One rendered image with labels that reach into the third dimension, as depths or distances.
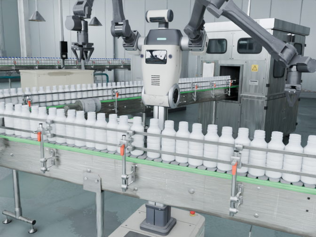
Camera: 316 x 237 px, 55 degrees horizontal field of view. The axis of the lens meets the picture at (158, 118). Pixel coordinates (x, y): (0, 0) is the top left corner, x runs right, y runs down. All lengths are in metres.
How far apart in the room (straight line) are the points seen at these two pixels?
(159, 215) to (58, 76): 3.69
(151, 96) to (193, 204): 0.86
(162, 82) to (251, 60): 3.12
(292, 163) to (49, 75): 4.56
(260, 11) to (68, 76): 9.50
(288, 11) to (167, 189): 12.29
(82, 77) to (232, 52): 2.60
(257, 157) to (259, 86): 3.68
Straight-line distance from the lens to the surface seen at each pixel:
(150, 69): 1.89
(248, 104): 4.90
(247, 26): 1.39
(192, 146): 1.20
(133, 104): 3.30
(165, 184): 1.27
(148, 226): 2.19
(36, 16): 10.00
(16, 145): 1.75
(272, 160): 1.16
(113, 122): 1.37
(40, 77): 5.21
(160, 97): 1.88
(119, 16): 1.92
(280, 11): 13.29
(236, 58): 4.97
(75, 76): 5.52
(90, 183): 1.47
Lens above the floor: 1.42
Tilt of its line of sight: 11 degrees down
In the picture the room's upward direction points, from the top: 1 degrees clockwise
